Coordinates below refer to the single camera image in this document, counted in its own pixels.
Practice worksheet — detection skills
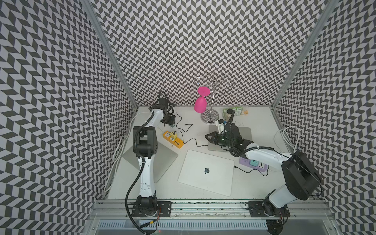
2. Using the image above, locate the chrome glass holder stand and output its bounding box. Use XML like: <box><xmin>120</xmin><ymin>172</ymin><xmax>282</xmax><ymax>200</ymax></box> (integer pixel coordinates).
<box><xmin>194</xmin><ymin>72</ymin><xmax>230</xmax><ymax>124</ymax></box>

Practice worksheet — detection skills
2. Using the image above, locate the white cable right side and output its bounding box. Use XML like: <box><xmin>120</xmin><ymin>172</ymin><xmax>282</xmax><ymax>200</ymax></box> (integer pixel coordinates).
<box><xmin>273</xmin><ymin>125</ymin><xmax>302</xmax><ymax>153</ymax></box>

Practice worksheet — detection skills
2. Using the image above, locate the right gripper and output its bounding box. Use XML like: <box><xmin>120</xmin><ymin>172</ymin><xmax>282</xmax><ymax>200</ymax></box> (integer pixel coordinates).
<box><xmin>204</xmin><ymin>131</ymin><xmax>234</xmax><ymax>147</ymax></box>

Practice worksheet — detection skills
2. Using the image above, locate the rear grey laptop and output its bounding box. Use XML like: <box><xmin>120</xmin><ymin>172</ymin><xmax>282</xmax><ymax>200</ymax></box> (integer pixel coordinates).
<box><xmin>208</xmin><ymin>125</ymin><xmax>252</xmax><ymax>152</ymax></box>

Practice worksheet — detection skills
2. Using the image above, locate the purple power strip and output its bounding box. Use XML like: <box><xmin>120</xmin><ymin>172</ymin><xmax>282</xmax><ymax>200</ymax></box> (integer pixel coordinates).
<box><xmin>239</xmin><ymin>158</ymin><xmax>268</xmax><ymax>173</ymax></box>

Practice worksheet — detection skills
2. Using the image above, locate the small glass bottle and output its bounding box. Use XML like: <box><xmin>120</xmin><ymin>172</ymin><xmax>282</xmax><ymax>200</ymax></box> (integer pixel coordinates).
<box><xmin>224</xmin><ymin>108</ymin><xmax>234</xmax><ymax>122</ymax></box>

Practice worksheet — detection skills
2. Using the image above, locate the yellow charger adapter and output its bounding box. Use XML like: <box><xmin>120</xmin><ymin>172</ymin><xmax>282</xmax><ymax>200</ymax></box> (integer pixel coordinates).
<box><xmin>170</xmin><ymin>132</ymin><xmax>177</xmax><ymax>139</ymax></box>

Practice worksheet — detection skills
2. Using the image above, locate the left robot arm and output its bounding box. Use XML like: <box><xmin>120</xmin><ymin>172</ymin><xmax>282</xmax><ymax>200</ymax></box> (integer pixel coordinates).
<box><xmin>124</xmin><ymin>98</ymin><xmax>175</xmax><ymax>217</ymax></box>

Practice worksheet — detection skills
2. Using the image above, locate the black teal charger cable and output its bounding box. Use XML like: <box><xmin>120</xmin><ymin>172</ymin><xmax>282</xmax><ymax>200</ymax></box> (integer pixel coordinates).
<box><xmin>173</xmin><ymin>111</ymin><xmax>194</xmax><ymax>133</ymax></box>

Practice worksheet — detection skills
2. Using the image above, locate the pink wine glass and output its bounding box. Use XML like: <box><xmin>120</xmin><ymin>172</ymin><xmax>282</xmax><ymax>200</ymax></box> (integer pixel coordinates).
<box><xmin>194</xmin><ymin>86</ymin><xmax>211</xmax><ymax>114</ymax></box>

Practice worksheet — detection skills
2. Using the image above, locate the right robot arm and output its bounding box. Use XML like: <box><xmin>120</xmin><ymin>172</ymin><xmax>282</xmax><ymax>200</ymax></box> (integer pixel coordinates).
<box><xmin>205</xmin><ymin>122</ymin><xmax>322</xmax><ymax>217</ymax></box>

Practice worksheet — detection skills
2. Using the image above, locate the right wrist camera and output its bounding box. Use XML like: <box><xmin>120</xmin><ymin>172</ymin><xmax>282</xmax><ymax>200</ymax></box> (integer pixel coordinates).
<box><xmin>215</xmin><ymin>119</ymin><xmax>227</xmax><ymax>134</ymax></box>

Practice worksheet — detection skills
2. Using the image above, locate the green adapter on purple strip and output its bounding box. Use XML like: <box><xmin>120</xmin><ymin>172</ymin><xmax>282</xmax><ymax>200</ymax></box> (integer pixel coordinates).
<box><xmin>249</xmin><ymin>160</ymin><xmax>259</xmax><ymax>166</ymax></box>

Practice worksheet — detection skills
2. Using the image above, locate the left silver laptop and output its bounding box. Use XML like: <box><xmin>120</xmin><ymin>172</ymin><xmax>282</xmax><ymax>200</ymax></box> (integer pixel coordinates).
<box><xmin>122</xmin><ymin>143</ymin><xmax>178</xmax><ymax>183</ymax></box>

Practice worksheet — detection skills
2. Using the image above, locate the orange power strip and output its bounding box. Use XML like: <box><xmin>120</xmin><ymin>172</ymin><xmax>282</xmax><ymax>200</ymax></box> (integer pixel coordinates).
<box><xmin>163</xmin><ymin>131</ymin><xmax>184</xmax><ymax>149</ymax></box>

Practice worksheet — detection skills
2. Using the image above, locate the centre white laptop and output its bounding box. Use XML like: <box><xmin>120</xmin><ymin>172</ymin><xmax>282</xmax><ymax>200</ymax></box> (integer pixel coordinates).
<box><xmin>178</xmin><ymin>150</ymin><xmax>235</xmax><ymax>196</ymax></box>

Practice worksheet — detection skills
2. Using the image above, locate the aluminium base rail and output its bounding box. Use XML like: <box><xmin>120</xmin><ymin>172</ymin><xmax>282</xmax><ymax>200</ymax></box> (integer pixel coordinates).
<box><xmin>88</xmin><ymin>199</ymin><xmax>334</xmax><ymax>220</ymax></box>

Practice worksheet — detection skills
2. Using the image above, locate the green packet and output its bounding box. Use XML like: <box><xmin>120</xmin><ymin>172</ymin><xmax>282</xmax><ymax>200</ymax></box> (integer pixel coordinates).
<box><xmin>222</xmin><ymin>106</ymin><xmax>243</xmax><ymax>117</ymax></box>

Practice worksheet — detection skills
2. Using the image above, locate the black yellow charger cable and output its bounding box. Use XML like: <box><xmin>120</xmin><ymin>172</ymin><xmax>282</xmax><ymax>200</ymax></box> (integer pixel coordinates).
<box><xmin>176</xmin><ymin>130</ymin><xmax>209</xmax><ymax>148</ymax></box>

